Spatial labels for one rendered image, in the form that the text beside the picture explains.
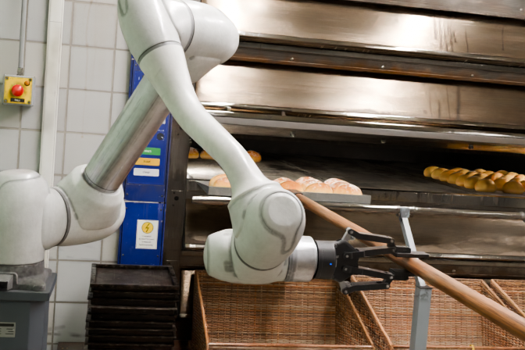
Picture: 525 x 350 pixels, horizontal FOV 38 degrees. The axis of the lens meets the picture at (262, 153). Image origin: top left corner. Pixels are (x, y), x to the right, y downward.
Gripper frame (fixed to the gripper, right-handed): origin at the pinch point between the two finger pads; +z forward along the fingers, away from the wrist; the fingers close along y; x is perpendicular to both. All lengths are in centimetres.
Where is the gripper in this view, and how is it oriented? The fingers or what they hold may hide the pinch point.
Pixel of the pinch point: (409, 263)
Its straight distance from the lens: 158.8
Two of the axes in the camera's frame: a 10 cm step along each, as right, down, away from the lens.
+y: -0.9, 9.9, 0.7
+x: 2.0, 0.9, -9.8
